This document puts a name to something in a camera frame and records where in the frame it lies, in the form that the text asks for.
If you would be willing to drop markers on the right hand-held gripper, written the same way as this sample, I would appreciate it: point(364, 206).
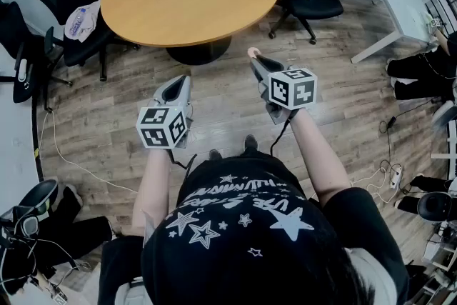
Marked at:
point(296, 89)

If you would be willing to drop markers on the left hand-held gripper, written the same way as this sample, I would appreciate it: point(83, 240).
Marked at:
point(157, 125)

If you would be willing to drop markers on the person's left forearm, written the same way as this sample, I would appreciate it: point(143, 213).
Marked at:
point(151, 185)

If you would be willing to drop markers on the person's right forearm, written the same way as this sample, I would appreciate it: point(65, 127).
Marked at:
point(317, 160)

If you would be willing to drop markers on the person's left black shoe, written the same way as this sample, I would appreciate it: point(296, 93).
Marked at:
point(215, 154)

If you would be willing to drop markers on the person's black shoe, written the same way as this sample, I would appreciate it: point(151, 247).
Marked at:
point(215, 154)
point(251, 143)

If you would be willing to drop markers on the person's right black shoe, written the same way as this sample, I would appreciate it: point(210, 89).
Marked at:
point(251, 143)

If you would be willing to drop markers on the person's black trousers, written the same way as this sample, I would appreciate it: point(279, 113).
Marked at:
point(255, 153)

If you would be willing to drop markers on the plastic bag with bottle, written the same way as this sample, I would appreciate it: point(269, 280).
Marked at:
point(91, 18)

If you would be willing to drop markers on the clear plastic water bottle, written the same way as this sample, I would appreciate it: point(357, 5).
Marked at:
point(78, 21)

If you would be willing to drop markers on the black power adapter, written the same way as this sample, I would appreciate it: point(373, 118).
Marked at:
point(392, 121)

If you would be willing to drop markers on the white rectangular desk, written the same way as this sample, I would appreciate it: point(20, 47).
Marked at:
point(400, 0)

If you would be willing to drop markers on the white curved desk black edge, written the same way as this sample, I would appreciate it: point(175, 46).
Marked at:
point(14, 139)

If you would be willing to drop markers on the white power strip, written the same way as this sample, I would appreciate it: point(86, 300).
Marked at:
point(396, 178)

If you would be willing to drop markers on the black star print t-shirt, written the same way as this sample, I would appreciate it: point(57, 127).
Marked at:
point(250, 243)

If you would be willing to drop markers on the black office chair with bag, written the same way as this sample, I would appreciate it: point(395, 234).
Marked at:
point(14, 32)

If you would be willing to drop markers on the black grey headset device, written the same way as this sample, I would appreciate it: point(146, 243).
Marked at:
point(39, 194)

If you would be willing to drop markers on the black rounded device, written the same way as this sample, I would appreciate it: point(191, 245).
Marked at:
point(433, 207)

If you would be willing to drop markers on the white metal rack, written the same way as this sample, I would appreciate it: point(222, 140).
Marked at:
point(441, 260)

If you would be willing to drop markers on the black table pedestal base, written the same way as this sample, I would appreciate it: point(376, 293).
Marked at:
point(200, 51)

